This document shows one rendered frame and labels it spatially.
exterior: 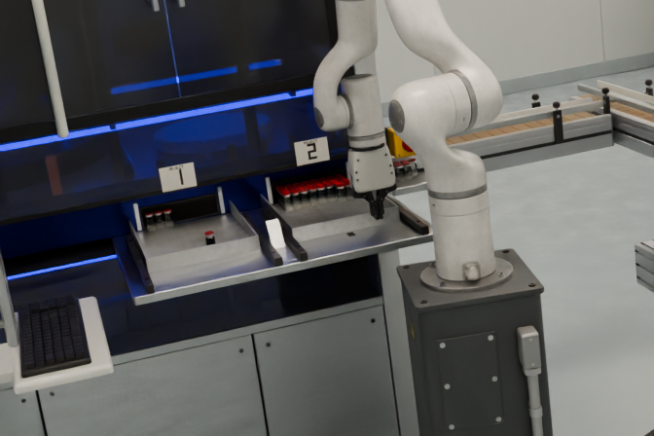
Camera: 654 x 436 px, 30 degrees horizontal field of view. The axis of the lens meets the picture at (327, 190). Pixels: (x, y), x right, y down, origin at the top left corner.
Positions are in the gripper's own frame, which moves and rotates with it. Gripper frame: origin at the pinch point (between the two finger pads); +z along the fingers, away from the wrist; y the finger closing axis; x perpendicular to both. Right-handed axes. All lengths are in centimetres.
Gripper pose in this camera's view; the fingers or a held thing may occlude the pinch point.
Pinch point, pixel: (377, 209)
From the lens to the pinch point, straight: 283.1
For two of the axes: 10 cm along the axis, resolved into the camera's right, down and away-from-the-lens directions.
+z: 1.4, 9.6, 2.4
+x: 2.6, 2.0, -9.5
